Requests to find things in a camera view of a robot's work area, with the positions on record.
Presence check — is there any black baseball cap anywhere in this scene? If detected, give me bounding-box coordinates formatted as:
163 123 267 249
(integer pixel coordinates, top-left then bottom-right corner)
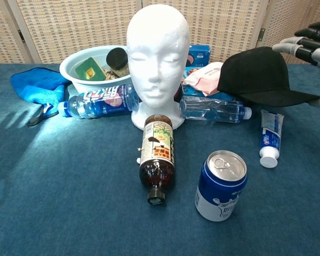
217 46 320 108

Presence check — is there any blue white toothpaste tube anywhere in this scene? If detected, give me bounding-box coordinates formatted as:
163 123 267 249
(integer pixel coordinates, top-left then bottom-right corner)
259 108 285 169

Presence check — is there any pink wet wipes pack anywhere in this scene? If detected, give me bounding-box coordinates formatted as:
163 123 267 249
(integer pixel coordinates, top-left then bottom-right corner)
182 61 224 97

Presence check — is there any blue Oreo box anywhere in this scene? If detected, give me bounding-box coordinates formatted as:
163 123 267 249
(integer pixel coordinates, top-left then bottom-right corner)
186 44 212 67

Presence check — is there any clear water bottle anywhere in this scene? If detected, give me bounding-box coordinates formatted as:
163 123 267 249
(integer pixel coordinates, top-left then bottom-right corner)
179 95 253 125

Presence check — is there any blue cookie box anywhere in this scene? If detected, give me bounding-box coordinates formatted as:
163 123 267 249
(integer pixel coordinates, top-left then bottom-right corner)
181 67 235 102

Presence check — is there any white foam mannequin head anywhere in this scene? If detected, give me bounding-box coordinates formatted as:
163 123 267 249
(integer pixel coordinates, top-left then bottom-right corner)
126 3 190 131

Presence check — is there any blue white drink can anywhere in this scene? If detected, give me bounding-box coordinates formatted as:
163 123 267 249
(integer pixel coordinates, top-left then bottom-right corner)
194 150 248 222

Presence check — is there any dark tea plastic bottle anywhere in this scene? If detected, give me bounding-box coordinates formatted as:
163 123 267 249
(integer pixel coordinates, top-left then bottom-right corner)
138 113 175 205

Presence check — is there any black round jar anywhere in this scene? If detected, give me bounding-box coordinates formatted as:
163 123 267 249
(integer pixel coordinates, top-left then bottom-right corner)
106 47 129 71

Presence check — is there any brown patterned snack packet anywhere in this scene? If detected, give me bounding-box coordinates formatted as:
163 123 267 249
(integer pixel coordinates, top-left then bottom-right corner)
101 66 131 81

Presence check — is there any blue label drink bottle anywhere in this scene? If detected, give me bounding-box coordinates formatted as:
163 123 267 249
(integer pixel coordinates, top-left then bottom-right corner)
58 84 140 119

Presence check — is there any green yellow box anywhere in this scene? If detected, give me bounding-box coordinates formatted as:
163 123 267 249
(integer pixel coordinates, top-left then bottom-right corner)
75 57 107 81

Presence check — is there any light blue plastic basin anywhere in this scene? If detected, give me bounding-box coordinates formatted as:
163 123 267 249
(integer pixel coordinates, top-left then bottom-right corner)
59 45 132 94

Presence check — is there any woven folding screen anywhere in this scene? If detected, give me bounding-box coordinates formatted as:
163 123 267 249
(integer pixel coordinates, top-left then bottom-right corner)
0 0 320 65

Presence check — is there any blue cloth with black trim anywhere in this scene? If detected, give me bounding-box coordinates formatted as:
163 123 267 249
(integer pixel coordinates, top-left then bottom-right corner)
10 66 73 127

